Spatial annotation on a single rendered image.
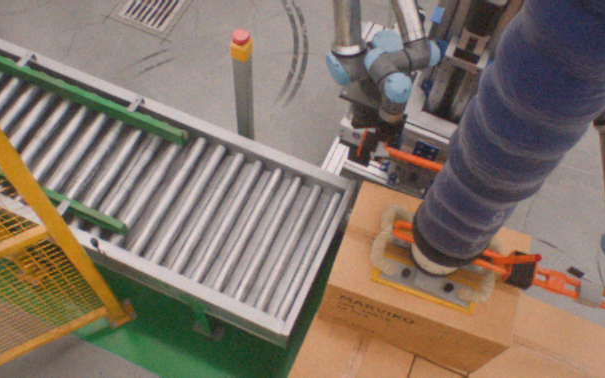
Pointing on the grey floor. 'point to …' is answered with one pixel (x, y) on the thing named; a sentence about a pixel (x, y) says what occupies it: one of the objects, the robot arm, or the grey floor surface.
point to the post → (243, 88)
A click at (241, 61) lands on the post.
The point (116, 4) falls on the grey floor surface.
